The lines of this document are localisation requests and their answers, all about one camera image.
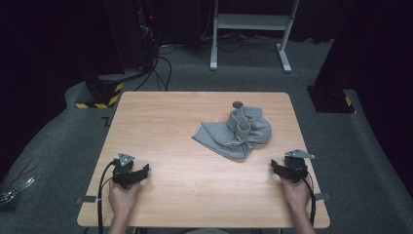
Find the black stand base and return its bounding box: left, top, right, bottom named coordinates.
left=306, top=85, right=356, bottom=114

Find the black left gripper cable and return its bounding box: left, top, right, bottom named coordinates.
left=96, top=158, right=117, bottom=234

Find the person's left hand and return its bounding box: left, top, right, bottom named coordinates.
left=107, top=179, right=144, bottom=219

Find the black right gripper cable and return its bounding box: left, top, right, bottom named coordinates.
left=301, top=174, right=318, bottom=227

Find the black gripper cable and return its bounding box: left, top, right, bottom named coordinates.
left=301, top=174, right=318, bottom=227
left=96, top=158, right=117, bottom=234

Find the folded metal tripod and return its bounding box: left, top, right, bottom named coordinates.
left=0, top=157, right=37, bottom=209

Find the bundle of floor cables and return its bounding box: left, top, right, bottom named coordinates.
left=201, top=30, right=283, bottom=53

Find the white metal stand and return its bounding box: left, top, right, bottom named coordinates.
left=209, top=0, right=301, bottom=74

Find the black equipment rack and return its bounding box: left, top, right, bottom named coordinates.
left=103, top=0, right=161, bottom=74

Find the grey cotton skirt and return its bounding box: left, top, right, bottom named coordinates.
left=191, top=105, right=273, bottom=160

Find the person's right hand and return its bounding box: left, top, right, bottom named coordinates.
left=280, top=175, right=312, bottom=213

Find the black floor cable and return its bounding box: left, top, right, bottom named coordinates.
left=133, top=48, right=173, bottom=93

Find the black yellow striped base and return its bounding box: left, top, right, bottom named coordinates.
left=75, top=73, right=125, bottom=110

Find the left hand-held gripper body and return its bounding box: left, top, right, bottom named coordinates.
left=111, top=152, right=142, bottom=190

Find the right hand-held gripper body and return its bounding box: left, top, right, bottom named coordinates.
left=282, top=148, right=316, bottom=183

